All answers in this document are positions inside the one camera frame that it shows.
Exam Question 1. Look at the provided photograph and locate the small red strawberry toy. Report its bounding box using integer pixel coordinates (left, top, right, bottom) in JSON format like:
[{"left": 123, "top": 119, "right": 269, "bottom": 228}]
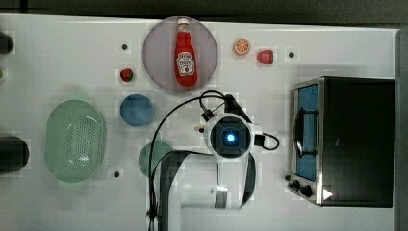
[{"left": 119, "top": 68, "right": 134, "bottom": 82}]

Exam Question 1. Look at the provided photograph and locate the black toaster oven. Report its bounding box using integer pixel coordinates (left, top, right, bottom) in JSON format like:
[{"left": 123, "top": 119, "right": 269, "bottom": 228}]
[{"left": 286, "top": 76, "right": 395, "bottom": 208}]

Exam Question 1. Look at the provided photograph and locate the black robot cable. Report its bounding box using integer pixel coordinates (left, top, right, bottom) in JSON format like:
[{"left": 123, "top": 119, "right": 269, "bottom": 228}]
[{"left": 146, "top": 90, "right": 281, "bottom": 231}]

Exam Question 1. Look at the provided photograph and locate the orange slice toy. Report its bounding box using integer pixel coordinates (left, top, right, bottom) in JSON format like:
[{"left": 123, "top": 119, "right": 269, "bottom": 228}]
[{"left": 233, "top": 38, "right": 250, "bottom": 56}]

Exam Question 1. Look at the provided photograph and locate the red ketchup bottle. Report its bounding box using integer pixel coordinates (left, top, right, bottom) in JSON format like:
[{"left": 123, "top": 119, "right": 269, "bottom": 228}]
[{"left": 174, "top": 18, "right": 198, "bottom": 87}]

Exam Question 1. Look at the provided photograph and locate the green oval colander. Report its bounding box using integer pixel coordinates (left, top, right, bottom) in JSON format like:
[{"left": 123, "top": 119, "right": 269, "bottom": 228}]
[{"left": 44, "top": 100, "right": 106, "bottom": 183}]

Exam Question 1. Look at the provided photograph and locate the black pot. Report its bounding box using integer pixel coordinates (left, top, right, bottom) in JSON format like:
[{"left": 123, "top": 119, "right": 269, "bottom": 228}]
[{"left": 0, "top": 136, "right": 30, "bottom": 174}]

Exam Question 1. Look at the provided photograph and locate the green cup with handle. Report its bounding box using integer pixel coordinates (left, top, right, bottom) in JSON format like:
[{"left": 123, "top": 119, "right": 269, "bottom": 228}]
[{"left": 139, "top": 141, "right": 173, "bottom": 177}]

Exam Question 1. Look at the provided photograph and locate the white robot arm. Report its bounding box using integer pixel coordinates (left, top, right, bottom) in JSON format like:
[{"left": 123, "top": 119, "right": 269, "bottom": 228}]
[{"left": 155, "top": 94, "right": 262, "bottom": 231}]

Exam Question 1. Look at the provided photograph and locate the grey round plate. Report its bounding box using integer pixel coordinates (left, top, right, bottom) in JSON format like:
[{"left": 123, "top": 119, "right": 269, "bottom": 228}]
[{"left": 142, "top": 16, "right": 218, "bottom": 93}]

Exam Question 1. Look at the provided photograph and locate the large red strawberry toy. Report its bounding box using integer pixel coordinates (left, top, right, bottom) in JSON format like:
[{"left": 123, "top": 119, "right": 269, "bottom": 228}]
[{"left": 257, "top": 49, "right": 274, "bottom": 64}]

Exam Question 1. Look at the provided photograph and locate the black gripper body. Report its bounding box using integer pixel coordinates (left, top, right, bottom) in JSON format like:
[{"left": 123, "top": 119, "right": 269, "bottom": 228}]
[{"left": 223, "top": 94, "right": 251, "bottom": 123}]

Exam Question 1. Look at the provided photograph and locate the blue bowl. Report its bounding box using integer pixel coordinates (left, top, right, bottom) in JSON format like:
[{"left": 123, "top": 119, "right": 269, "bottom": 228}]
[{"left": 119, "top": 94, "right": 155, "bottom": 127}]

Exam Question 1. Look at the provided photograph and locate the black cylinder cup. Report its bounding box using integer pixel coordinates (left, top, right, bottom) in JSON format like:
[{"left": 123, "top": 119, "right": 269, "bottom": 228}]
[{"left": 0, "top": 32, "right": 14, "bottom": 54}]

